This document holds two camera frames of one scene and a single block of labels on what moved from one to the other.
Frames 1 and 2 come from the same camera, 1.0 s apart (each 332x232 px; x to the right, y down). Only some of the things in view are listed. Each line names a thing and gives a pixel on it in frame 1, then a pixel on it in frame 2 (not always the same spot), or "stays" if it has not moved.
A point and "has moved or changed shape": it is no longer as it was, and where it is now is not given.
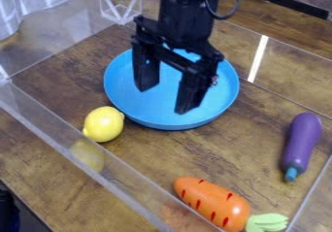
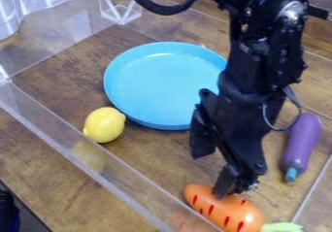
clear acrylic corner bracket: [118, 13] stays
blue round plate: [153, 109] stays
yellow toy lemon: [105, 123] stays
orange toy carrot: [226, 209] has moved or changed shape
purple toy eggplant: [306, 131] stays
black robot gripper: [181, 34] to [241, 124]
